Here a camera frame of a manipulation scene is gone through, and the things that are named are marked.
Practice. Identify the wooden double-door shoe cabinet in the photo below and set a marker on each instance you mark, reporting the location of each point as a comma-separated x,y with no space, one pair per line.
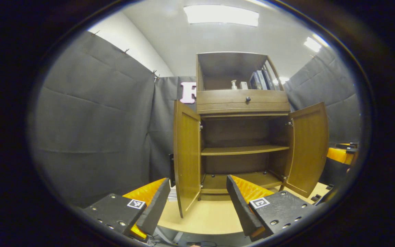
231,67

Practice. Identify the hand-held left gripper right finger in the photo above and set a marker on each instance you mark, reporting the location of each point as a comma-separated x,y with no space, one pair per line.
240,202

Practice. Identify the thin white-edged book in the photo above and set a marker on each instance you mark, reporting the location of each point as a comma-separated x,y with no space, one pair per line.
172,198

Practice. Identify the blue book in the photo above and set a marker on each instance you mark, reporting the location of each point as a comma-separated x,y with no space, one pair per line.
254,82

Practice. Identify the small white box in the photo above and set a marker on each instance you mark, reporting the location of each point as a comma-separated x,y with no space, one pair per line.
243,85

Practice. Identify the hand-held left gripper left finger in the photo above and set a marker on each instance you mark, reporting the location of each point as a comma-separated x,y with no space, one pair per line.
156,202

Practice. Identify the wooden cabinet door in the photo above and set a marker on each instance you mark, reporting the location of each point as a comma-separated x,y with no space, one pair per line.
309,147
187,154

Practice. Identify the small ceiling light panel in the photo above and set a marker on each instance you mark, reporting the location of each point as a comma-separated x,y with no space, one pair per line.
312,44

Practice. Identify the grey book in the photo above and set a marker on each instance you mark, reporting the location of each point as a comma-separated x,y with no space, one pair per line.
262,80

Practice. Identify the dark book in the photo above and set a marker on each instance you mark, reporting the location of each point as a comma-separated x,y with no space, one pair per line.
268,79

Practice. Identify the white paperback book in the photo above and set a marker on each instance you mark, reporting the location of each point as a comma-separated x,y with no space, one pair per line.
172,192

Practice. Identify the wooden drawer with black knob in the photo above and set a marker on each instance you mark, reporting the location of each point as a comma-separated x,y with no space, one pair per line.
225,102

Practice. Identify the wooden cabinet shelf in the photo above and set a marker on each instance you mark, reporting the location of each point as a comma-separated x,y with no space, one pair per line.
238,150

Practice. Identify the large ceiling light panel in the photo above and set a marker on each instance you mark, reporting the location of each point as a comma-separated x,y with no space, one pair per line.
221,15

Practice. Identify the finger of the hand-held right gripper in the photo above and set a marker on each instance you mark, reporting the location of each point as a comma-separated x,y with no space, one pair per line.
350,146
338,155

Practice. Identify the black backdrop cloth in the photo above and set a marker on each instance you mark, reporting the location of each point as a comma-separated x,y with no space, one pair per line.
91,120

